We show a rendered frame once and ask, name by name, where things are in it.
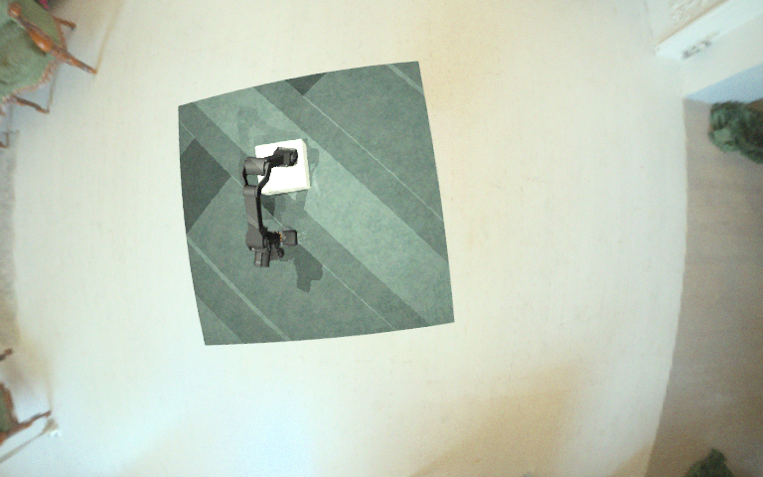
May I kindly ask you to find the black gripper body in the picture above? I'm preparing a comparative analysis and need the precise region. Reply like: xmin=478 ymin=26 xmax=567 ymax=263
xmin=269 ymin=230 xmax=297 ymax=246

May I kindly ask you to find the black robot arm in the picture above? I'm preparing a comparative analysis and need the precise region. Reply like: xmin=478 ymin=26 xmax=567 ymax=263
xmin=241 ymin=146 xmax=298 ymax=267

